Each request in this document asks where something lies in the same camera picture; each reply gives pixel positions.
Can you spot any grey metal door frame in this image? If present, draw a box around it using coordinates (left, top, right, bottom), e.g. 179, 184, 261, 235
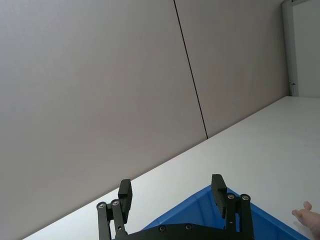
280, 0, 300, 97

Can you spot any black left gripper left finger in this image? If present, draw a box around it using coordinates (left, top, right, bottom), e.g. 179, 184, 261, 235
96, 179, 133, 240

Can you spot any blue plastic bin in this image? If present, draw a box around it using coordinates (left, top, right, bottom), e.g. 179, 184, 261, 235
141, 185, 313, 240

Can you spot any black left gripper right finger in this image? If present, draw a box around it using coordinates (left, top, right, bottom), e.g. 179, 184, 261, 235
211, 174, 255, 239

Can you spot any person's hand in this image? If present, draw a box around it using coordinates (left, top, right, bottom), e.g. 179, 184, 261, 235
291, 201, 320, 239

